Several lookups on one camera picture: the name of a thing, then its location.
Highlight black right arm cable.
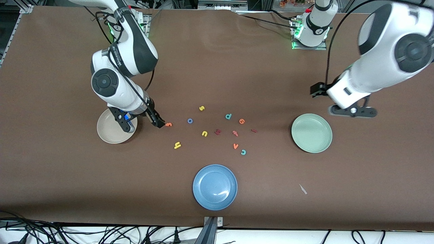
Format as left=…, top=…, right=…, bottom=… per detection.
left=83, top=5, right=156, bottom=114

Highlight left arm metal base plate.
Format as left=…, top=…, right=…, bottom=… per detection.
left=291, top=17, right=328, bottom=51

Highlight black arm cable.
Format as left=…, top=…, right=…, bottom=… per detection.
left=325, top=0, right=375, bottom=87
left=83, top=5, right=156, bottom=114

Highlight green plate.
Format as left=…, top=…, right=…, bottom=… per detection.
left=291, top=113, right=333, bottom=154

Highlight beige plate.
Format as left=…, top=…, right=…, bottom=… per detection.
left=97, top=108, right=138, bottom=144

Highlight black base cable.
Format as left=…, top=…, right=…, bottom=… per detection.
left=237, top=13, right=296, bottom=30

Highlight blue plate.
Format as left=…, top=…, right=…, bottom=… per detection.
left=192, top=164, right=238, bottom=211

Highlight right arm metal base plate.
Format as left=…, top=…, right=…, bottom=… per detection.
left=136, top=10, right=152, bottom=38

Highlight brown paper table cover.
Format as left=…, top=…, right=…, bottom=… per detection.
left=0, top=6, right=434, bottom=231

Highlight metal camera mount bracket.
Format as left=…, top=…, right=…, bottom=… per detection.
left=195, top=216, right=224, bottom=244

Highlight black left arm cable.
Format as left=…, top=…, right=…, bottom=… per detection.
left=325, top=0, right=375, bottom=87

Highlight orange flowers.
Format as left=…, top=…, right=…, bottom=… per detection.
left=279, top=0, right=315, bottom=8

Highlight grey device box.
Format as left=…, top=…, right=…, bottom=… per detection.
left=198, top=0, right=249, bottom=11

